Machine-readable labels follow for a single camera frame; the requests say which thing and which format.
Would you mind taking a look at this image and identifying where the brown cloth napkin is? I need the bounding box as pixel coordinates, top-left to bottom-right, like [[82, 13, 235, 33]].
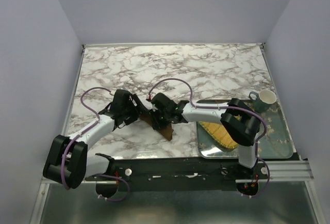
[[139, 114, 173, 141]]

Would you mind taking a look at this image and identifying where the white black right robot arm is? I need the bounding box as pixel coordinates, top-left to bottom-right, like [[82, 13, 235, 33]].
[[147, 93, 262, 179]]

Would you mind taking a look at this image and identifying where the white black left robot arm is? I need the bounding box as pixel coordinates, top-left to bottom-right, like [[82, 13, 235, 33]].
[[43, 90, 149, 189]]

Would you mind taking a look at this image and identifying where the teal mug white inside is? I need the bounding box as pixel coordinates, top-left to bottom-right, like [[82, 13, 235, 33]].
[[249, 89, 277, 113]]

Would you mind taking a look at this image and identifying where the yellow bamboo mat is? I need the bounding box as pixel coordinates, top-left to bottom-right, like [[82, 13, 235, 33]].
[[199, 122, 238, 149]]

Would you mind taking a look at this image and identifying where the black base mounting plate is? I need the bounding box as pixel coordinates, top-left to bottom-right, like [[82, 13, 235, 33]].
[[87, 157, 267, 192]]

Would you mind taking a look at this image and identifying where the teal floral metal tray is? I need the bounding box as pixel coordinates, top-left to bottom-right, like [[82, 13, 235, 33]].
[[196, 102, 295, 159]]

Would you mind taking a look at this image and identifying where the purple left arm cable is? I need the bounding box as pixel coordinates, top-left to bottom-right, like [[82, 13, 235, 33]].
[[61, 87, 131, 202]]

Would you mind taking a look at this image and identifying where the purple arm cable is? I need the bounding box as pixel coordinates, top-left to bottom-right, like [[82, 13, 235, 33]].
[[61, 87, 131, 202], [145, 78, 271, 199]]

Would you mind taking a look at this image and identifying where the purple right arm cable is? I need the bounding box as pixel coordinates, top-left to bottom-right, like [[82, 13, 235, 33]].
[[145, 78, 271, 199]]

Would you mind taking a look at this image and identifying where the aluminium frame rail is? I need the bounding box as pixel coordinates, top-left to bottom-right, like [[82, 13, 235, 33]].
[[41, 159, 314, 183]]

